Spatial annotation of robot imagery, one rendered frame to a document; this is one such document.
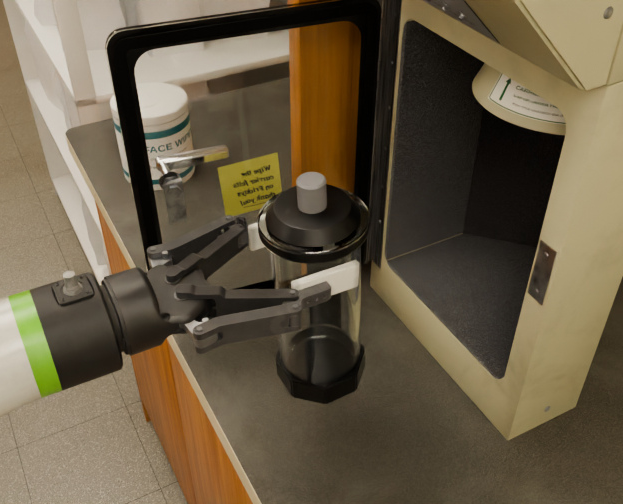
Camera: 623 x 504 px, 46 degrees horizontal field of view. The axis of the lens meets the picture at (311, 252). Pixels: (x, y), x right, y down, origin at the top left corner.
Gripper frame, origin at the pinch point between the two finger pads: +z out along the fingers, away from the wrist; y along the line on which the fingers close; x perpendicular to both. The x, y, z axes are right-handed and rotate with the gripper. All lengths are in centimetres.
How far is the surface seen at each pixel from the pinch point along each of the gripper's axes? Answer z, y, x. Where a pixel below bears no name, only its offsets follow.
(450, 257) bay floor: 28.7, 11.2, 19.9
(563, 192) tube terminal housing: 19.8, -12.0, -8.1
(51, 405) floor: -28, 105, 122
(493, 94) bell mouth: 21.6, 1.2, -11.7
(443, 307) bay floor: 21.7, 3.3, 20.0
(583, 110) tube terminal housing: 19.8, -11.8, -16.5
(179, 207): -7.3, 19.1, 4.2
